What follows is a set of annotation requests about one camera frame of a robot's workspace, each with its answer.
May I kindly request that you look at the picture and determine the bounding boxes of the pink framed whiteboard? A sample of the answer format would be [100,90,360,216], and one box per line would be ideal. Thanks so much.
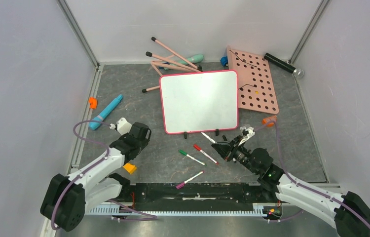
[159,70,239,135]

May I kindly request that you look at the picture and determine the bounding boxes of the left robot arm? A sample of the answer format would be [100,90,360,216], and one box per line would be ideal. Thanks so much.
[40,118,151,232]

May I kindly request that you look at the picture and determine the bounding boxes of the yellow orange block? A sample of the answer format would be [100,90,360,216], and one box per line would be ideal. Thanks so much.
[123,163,137,174]

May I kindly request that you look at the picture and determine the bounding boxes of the green marker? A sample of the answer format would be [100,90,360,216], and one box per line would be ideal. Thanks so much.
[178,150,206,166]

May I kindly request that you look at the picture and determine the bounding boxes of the red marker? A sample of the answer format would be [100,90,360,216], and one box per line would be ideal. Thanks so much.
[193,144,219,165]

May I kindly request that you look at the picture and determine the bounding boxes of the orange cap right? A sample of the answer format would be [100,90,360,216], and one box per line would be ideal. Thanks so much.
[262,115,277,127]

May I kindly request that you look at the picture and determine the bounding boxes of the large blue marker toy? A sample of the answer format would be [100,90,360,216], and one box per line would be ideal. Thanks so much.
[89,94,123,130]

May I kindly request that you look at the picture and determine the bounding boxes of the purple marker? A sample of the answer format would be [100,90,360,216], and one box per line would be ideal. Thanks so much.
[176,170,204,190]

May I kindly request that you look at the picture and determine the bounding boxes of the pink perforated board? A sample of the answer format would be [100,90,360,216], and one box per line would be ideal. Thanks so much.
[226,46,279,115]

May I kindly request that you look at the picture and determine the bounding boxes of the orange clip left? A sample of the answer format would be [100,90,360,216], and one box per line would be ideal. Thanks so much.
[88,97,98,109]

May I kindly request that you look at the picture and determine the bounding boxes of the blue toy car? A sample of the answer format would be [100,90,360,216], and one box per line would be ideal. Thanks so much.
[220,56,228,67]

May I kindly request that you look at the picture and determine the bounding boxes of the mint green tube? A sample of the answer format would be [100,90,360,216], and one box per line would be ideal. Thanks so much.
[176,54,204,65]

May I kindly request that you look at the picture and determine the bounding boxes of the pink folding stand legs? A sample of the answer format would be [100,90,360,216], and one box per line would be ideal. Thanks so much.
[146,37,203,77]

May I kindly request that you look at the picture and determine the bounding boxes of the black flashlight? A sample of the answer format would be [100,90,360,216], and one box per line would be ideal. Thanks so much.
[264,53,304,79]

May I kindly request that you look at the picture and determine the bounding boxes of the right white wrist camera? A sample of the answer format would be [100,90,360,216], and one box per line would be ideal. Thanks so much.
[240,125,256,143]

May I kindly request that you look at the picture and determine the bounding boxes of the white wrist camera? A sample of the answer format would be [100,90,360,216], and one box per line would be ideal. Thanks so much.
[109,117,132,135]
[240,125,256,143]

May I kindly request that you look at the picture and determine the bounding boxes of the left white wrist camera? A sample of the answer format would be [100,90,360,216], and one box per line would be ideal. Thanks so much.
[109,117,132,135]

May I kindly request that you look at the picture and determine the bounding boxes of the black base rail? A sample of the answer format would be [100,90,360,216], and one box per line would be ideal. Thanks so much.
[115,183,277,211]

